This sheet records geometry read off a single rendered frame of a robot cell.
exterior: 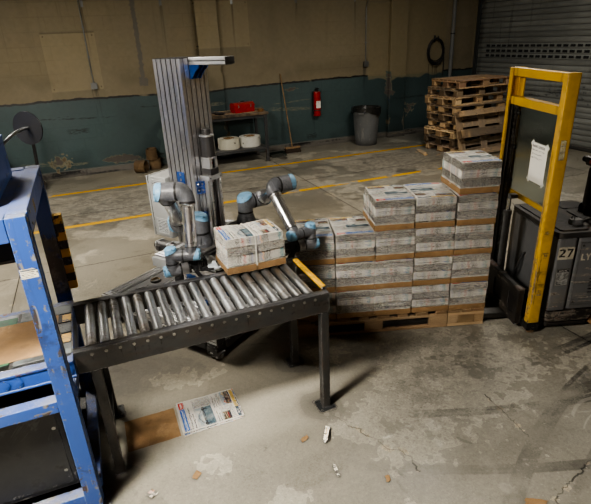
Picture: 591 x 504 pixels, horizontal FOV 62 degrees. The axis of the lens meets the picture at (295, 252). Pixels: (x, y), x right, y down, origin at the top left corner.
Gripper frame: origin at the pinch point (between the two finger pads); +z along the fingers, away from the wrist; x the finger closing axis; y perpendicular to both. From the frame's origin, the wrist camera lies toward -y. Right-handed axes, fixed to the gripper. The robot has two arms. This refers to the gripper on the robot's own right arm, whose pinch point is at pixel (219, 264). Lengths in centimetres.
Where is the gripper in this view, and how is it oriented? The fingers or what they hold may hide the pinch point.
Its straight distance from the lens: 324.3
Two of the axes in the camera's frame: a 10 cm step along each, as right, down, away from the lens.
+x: -3.7, -3.0, 8.8
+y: -0.7, -9.4, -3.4
